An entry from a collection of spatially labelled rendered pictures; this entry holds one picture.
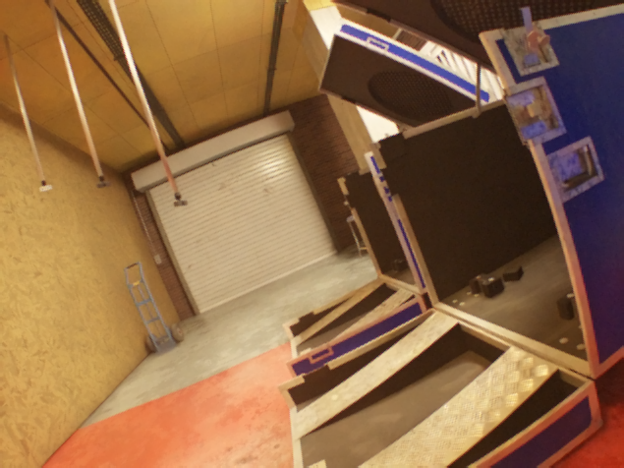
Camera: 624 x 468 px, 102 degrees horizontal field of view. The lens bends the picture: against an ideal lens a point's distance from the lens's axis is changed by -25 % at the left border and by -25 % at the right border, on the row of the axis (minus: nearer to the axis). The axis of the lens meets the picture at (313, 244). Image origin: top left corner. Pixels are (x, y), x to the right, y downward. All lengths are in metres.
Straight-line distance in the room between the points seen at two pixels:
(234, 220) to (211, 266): 0.99
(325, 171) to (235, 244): 2.34
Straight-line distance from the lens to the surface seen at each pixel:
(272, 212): 6.44
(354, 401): 1.29
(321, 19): 4.15
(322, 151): 6.95
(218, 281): 6.46
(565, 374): 0.96
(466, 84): 2.14
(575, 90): 0.87
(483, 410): 0.94
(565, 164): 0.80
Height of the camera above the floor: 0.74
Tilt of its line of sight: 3 degrees down
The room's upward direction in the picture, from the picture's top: 23 degrees counter-clockwise
